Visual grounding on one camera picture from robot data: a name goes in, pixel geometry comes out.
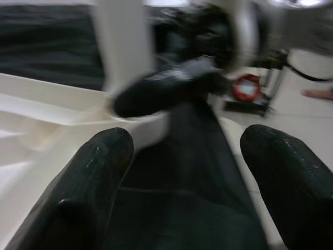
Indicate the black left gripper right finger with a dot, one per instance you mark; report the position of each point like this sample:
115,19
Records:
294,187

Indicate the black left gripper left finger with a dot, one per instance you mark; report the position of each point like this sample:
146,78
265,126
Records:
78,195

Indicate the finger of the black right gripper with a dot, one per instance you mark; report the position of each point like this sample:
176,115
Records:
156,88

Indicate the white plastic table leg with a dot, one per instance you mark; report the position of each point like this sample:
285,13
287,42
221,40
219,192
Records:
122,39

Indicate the white plastic table top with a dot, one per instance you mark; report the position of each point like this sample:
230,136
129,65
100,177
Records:
39,104

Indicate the small red object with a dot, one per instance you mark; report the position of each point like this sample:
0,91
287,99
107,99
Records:
245,88

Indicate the person bare foot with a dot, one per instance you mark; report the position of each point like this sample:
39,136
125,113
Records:
318,93

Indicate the white standing fan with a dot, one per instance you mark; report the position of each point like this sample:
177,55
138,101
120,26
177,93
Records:
312,62

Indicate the black table cloth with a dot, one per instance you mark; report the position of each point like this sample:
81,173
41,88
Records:
46,39

